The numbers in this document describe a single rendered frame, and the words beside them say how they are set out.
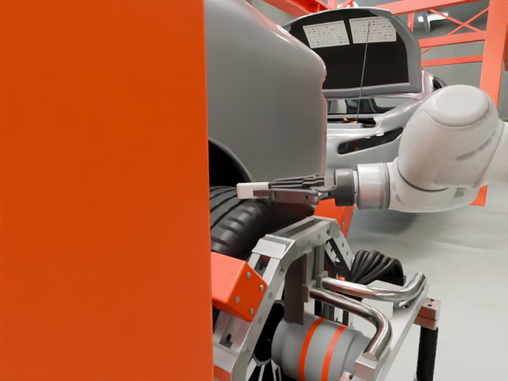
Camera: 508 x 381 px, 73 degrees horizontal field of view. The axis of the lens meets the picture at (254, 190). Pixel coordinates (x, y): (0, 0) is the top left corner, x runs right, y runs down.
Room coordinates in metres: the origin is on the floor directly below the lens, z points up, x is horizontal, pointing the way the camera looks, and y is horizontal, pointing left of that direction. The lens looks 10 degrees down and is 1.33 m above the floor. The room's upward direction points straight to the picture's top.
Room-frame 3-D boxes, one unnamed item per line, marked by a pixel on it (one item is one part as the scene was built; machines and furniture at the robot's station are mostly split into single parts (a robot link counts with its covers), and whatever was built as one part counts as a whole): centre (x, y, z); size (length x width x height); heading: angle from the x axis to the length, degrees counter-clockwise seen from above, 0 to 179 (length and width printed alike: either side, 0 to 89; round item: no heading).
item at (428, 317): (0.71, -0.37, 0.93); 0.09 x 0.05 x 0.05; 54
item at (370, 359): (0.55, -0.14, 1.03); 0.19 x 0.18 x 0.11; 54
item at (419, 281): (0.71, -0.26, 1.03); 0.19 x 0.18 x 0.11; 54
